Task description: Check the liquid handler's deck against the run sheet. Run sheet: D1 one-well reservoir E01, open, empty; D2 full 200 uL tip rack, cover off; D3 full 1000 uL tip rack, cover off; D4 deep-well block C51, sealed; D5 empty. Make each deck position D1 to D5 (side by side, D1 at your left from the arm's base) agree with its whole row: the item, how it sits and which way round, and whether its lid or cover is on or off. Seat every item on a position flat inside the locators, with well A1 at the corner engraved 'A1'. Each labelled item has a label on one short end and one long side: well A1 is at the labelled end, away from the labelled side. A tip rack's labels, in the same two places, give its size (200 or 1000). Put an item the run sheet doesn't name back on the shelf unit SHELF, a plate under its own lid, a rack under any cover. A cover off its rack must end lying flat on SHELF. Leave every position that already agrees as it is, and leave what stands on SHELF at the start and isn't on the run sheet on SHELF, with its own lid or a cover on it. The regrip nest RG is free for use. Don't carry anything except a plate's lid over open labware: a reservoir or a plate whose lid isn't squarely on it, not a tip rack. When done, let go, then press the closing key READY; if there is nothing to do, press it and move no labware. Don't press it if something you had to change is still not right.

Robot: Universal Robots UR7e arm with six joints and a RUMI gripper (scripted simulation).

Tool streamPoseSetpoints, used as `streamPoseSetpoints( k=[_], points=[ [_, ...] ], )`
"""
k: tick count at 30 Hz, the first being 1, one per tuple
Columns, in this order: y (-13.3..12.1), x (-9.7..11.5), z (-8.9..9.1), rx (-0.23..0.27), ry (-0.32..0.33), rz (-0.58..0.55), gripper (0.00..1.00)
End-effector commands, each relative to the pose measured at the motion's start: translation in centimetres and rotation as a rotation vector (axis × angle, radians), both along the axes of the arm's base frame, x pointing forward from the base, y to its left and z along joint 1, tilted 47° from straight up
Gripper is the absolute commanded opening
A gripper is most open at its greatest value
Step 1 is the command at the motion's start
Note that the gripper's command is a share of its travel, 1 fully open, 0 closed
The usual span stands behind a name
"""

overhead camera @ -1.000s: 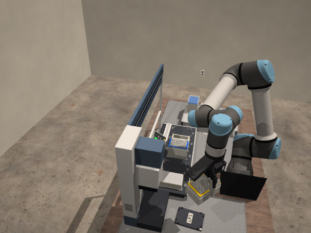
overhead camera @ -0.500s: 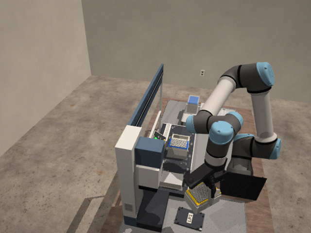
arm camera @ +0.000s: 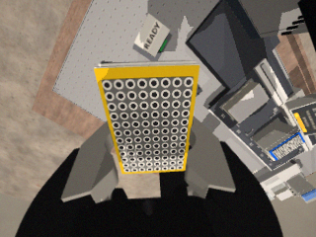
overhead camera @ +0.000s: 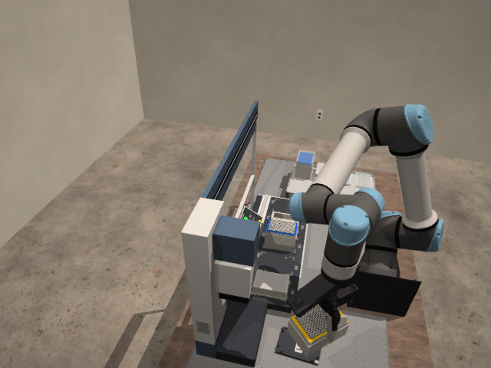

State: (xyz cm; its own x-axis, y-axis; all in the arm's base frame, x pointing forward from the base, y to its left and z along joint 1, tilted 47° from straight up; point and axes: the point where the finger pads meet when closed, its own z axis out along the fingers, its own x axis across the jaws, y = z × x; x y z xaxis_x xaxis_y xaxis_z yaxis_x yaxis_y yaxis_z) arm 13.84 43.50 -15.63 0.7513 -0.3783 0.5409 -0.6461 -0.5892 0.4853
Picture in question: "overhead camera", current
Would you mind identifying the yellow tip rack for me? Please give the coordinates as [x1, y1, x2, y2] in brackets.
[287, 304, 349, 357]

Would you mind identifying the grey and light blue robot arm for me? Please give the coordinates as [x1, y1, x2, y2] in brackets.
[286, 104, 444, 317]

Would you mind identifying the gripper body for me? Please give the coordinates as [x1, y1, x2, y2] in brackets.
[319, 265, 360, 313]

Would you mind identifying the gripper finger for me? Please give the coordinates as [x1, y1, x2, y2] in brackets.
[325, 306, 348, 343]

